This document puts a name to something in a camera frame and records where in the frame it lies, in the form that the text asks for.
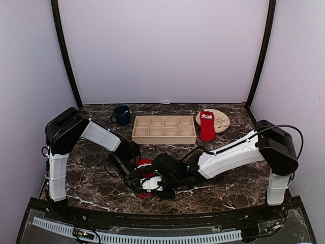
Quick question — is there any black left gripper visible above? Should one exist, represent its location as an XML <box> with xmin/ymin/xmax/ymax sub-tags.
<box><xmin>110</xmin><ymin>154</ymin><xmax>147</xmax><ymax>196</ymax></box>

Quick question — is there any plain red sock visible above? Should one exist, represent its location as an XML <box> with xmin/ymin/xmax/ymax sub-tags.
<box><xmin>137</xmin><ymin>159</ymin><xmax>154</xmax><ymax>199</ymax></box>

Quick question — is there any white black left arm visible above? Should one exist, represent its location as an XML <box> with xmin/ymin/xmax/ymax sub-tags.
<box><xmin>43</xmin><ymin>107</ymin><xmax>142</xmax><ymax>222</ymax></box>

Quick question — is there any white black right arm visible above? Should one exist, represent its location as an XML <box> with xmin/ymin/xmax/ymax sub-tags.
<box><xmin>141</xmin><ymin>120</ymin><xmax>301</xmax><ymax>221</ymax></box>

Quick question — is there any wooden compartment tray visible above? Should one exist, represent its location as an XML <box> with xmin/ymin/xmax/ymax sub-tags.
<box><xmin>132</xmin><ymin>116</ymin><xmax>197</xmax><ymax>145</ymax></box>

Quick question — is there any dark blue mug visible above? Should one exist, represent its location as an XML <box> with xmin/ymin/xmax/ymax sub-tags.
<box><xmin>110</xmin><ymin>105</ymin><xmax>131</xmax><ymax>126</ymax></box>

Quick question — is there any red santa sock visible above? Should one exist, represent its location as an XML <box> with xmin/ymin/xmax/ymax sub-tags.
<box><xmin>200</xmin><ymin>109</ymin><xmax>215</xmax><ymax>141</ymax></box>

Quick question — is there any round beige decorated plate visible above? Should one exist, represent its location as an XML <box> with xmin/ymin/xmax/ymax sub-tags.
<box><xmin>196</xmin><ymin>109</ymin><xmax>231</xmax><ymax>133</ymax></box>

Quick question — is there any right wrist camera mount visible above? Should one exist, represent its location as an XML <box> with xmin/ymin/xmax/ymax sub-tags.
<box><xmin>140</xmin><ymin>176</ymin><xmax>163</xmax><ymax>192</ymax></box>

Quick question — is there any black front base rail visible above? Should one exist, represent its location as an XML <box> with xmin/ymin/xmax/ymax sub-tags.
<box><xmin>27</xmin><ymin>197</ymin><xmax>305</xmax><ymax>231</ymax></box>

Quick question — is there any white slotted cable duct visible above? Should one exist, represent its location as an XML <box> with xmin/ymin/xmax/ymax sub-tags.
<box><xmin>32</xmin><ymin>217</ymin><xmax>243</xmax><ymax>243</ymax></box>

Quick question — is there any black left corner post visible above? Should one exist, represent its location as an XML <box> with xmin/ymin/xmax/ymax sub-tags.
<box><xmin>50</xmin><ymin>0</ymin><xmax>83</xmax><ymax>109</ymax></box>

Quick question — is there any black corner post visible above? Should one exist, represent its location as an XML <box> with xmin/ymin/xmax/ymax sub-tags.
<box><xmin>246</xmin><ymin>0</ymin><xmax>277</xmax><ymax>109</ymax></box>
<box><xmin>50</xmin><ymin>0</ymin><xmax>83</xmax><ymax>109</ymax></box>

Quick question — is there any black right corner post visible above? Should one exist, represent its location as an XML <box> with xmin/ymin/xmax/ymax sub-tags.
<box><xmin>246</xmin><ymin>0</ymin><xmax>277</xmax><ymax>109</ymax></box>

